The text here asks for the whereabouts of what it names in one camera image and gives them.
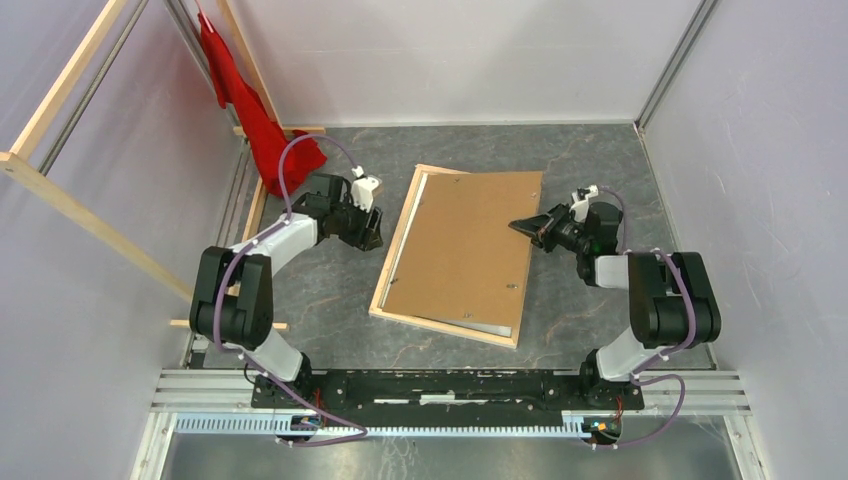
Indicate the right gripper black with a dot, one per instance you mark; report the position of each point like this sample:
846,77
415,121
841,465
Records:
533,227

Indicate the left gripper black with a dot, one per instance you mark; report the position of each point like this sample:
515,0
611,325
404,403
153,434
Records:
367,239

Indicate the wooden picture frame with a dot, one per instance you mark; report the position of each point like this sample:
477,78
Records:
397,258

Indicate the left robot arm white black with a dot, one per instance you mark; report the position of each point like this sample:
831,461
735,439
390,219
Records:
233,299

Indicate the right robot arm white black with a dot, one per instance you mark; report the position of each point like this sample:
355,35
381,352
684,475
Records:
671,304

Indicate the red cloth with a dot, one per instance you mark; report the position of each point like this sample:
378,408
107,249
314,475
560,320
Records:
265,136

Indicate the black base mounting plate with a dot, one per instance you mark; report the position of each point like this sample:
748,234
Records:
376,398

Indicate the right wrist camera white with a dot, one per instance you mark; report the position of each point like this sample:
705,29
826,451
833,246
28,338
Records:
580,202

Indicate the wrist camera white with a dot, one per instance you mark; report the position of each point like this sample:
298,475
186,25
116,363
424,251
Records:
364,189
580,202

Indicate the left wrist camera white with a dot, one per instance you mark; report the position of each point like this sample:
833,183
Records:
364,189

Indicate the aluminium rail base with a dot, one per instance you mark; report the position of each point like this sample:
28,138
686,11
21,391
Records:
708,393

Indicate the grey slotted cable duct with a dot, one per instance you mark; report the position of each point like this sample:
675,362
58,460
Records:
291,426

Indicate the wooden rack frame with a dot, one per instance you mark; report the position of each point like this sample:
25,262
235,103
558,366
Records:
152,155

